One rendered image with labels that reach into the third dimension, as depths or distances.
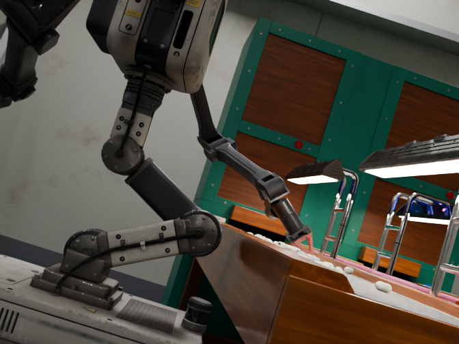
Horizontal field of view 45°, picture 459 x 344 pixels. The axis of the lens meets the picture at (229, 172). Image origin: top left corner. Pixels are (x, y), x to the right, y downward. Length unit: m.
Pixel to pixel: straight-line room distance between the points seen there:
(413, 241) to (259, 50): 1.24
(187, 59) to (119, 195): 3.18
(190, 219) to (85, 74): 3.34
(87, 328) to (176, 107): 3.35
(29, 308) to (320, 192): 1.74
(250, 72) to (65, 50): 2.34
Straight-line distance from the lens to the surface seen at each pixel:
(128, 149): 1.53
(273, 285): 0.99
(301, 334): 0.93
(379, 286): 1.36
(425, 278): 3.05
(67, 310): 1.42
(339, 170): 2.03
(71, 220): 4.64
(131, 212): 4.55
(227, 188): 2.74
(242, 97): 2.77
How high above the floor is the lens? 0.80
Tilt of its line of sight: 4 degrees up
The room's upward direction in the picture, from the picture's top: 18 degrees clockwise
